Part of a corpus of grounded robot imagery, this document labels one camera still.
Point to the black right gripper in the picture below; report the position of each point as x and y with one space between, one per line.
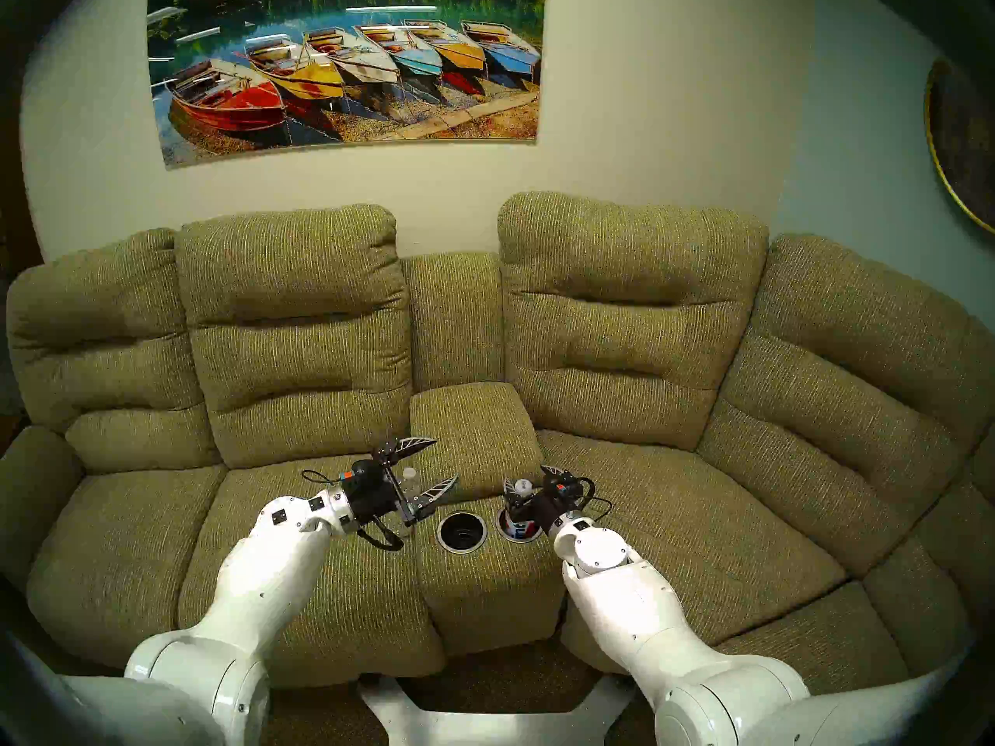
556 502

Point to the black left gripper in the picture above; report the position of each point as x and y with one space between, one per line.
373 492

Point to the clear bottle red blue label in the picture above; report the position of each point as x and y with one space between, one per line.
523 486

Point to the small clear water bottle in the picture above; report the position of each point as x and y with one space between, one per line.
410 484

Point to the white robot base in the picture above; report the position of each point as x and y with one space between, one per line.
482 729

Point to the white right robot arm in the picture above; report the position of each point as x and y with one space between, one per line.
622 597

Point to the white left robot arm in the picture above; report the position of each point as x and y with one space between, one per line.
264 581

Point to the silver-rimmed black cup holder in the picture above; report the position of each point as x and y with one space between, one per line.
513 536
462 533

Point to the green fabric sofa console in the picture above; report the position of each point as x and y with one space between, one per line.
474 426

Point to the green fabric sectional sofa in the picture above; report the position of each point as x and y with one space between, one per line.
622 325

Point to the colourful boats wall picture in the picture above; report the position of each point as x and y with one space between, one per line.
350 68

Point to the round gold-rimmed wall decor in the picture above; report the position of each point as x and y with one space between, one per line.
964 138

